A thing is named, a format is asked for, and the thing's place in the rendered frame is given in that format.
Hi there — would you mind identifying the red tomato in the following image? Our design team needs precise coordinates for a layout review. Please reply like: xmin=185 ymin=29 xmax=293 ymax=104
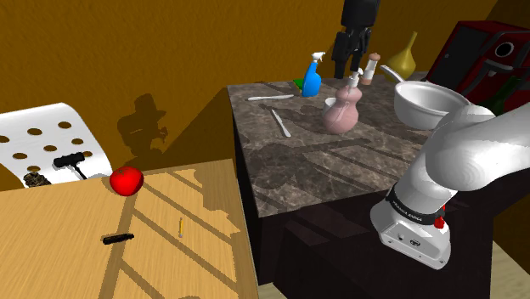
xmin=109 ymin=166 xmax=145 ymax=197

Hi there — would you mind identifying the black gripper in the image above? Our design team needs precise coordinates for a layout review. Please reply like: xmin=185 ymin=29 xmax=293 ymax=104
xmin=331 ymin=0 xmax=381 ymax=80

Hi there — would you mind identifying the red coffee machine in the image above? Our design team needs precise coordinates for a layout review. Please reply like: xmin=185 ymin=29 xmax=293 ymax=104
xmin=425 ymin=20 xmax=530 ymax=117

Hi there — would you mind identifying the black remote control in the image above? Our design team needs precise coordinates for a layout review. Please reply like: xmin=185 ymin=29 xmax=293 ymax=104
xmin=102 ymin=233 xmax=136 ymax=245

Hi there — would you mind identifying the dark patterned lump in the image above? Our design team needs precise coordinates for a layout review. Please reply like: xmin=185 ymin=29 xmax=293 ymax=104
xmin=23 ymin=172 xmax=53 ymax=188

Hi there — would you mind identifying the blue spray bottle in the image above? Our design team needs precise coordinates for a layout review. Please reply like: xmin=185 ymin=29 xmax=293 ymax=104
xmin=302 ymin=51 xmax=327 ymax=99

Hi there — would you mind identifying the black hammer-shaped tool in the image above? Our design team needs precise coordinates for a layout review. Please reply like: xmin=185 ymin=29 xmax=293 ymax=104
xmin=53 ymin=151 xmax=89 ymax=181

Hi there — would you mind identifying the white table knife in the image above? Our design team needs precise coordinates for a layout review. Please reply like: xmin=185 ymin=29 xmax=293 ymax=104
xmin=270 ymin=108 xmax=292 ymax=139
xmin=246 ymin=93 xmax=296 ymax=103

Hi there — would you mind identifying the dark robot stand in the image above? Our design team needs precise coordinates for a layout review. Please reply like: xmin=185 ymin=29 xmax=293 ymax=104
xmin=271 ymin=169 xmax=530 ymax=299

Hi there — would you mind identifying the pink soap dispenser bottle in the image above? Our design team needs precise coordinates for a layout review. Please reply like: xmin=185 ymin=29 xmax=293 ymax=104
xmin=324 ymin=71 xmax=364 ymax=135

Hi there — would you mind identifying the white bowl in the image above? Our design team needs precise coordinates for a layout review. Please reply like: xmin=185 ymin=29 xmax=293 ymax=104
xmin=392 ymin=80 xmax=471 ymax=132

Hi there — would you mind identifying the white ladle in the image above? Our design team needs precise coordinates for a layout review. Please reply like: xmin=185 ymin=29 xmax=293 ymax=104
xmin=379 ymin=64 xmax=408 ymax=84

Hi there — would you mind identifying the small white cup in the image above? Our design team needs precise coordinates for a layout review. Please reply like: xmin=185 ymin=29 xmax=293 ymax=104
xmin=322 ymin=97 xmax=341 ymax=120

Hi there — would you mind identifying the white brown pepper mill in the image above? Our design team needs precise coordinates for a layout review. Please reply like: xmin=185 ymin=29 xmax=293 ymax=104
xmin=359 ymin=52 xmax=381 ymax=87

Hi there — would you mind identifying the white perforated chair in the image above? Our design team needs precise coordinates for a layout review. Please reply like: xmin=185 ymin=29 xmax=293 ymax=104
xmin=0 ymin=102 xmax=114 ymax=189

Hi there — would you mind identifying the yellow long-necked vase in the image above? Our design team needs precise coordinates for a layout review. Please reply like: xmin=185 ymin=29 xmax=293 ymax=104
xmin=386 ymin=31 xmax=420 ymax=82

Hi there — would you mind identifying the wooden table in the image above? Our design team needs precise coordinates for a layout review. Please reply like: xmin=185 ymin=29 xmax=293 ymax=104
xmin=0 ymin=158 xmax=260 ymax=299

